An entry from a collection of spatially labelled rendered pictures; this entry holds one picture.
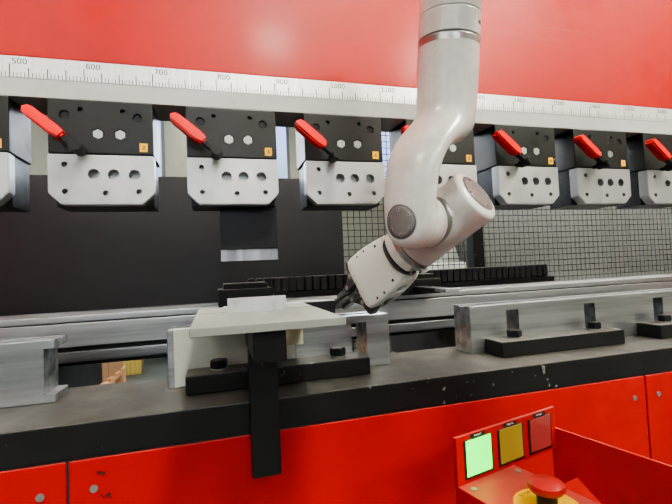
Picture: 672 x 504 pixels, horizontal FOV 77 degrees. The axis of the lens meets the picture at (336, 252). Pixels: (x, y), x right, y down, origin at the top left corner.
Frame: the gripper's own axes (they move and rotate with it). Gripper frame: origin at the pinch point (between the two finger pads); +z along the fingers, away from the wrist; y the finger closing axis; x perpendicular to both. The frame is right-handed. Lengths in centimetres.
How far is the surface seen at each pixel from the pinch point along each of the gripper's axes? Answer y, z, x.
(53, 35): 48, -5, 41
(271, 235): 14.1, -0.4, 11.4
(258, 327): -7.3, -12.0, 29.5
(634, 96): 18, -54, -61
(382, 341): -9.4, 0.0, -4.6
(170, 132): 470, 369, -221
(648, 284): -19, -26, -103
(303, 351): -5.9, 6.7, 8.5
